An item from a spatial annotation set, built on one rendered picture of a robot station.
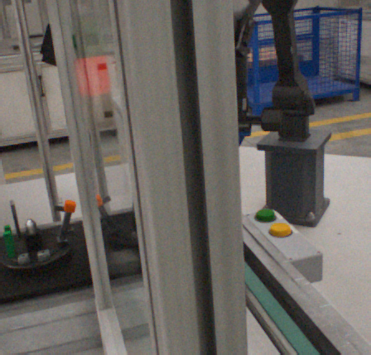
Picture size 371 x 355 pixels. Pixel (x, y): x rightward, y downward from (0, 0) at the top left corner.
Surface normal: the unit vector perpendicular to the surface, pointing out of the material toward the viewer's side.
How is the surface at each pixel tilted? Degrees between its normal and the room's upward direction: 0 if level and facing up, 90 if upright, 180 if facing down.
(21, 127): 90
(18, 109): 90
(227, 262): 90
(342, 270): 0
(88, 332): 90
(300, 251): 0
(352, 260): 0
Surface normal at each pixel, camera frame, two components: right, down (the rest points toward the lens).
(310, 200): 0.27, 0.32
